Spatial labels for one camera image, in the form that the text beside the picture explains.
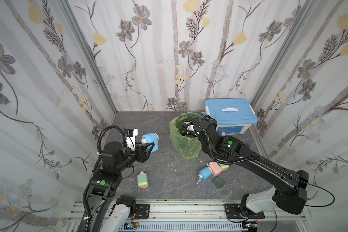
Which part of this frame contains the blue sharpener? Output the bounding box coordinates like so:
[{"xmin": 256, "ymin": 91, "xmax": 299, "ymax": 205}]
[
  {"xmin": 197, "ymin": 167, "xmax": 213, "ymax": 183},
  {"xmin": 141, "ymin": 132, "xmax": 159, "ymax": 153}
]

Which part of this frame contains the green yellow pencil sharpener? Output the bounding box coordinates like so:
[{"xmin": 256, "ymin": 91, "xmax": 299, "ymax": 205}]
[{"xmin": 219, "ymin": 163, "xmax": 230, "ymax": 172}]

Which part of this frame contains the pink pencil sharpener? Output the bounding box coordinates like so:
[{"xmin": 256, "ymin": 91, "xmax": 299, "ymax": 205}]
[{"xmin": 208, "ymin": 162, "xmax": 222, "ymax": 177}]

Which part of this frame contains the clear green shavings tray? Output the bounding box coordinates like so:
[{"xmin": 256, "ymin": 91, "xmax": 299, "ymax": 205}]
[{"xmin": 212, "ymin": 177, "xmax": 225, "ymax": 189}]

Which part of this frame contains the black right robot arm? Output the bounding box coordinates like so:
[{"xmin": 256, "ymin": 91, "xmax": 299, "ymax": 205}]
[{"xmin": 179, "ymin": 115, "xmax": 310, "ymax": 218}]

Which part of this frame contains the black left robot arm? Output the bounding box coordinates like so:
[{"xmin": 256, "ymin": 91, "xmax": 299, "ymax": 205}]
[{"xmin": 77, "ymin": 125, "xmax": 159, "ymax": 232}]

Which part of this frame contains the blue lidded storage box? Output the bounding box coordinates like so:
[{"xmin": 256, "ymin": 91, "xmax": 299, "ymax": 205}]
[{"xmin": 205, "ymin": 98, "xmax": 258, "ymax": 135}]

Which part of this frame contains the green bagged trash bin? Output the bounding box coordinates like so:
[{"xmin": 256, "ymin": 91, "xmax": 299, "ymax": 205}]
[{"xmin": 169, "ymin": 113, "xmax": 202, "ymax": 159}]

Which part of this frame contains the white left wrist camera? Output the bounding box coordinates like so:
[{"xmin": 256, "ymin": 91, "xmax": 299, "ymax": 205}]
[{"xmin": 124, "ymin": 129, "xmax": 138, "ymax": 151}]

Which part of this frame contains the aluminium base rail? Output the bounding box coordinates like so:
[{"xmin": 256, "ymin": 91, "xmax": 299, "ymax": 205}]
[{"xmin": 66, "ymin": 198, "xmax": 311, "ymax": 232}]

